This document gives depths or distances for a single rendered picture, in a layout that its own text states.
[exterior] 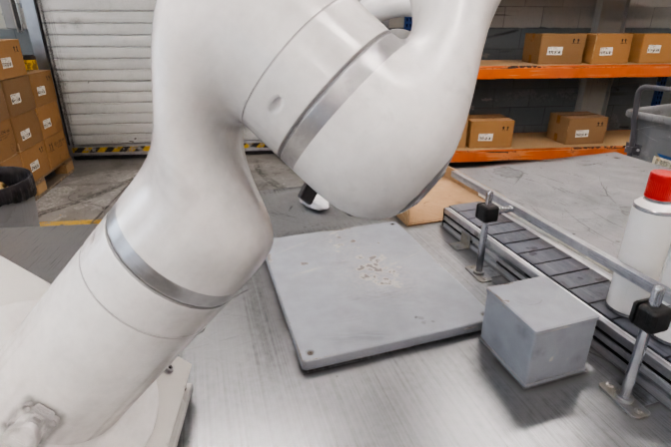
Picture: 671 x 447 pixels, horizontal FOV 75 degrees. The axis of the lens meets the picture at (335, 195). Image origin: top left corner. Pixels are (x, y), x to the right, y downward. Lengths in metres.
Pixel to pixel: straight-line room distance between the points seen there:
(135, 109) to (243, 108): 4.36
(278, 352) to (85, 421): 0.29
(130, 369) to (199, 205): 0.15
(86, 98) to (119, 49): 0.57
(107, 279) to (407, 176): 0.22
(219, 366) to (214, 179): 0.38
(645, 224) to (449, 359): 0.31
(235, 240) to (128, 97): 4.35
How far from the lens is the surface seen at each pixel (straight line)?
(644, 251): 0.70
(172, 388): 0.57
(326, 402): 0.59
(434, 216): 1.06
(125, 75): 4.62
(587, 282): 0.80
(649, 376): 0.70
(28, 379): 0.43
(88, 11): 4.67
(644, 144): 2.98
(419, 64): 0.29
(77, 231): 1.12
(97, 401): 0.42
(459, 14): 0.31
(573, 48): 4.49
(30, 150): 3.96
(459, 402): 0.61
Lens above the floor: 1.26
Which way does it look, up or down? 22 degrees down
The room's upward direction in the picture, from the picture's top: straight up
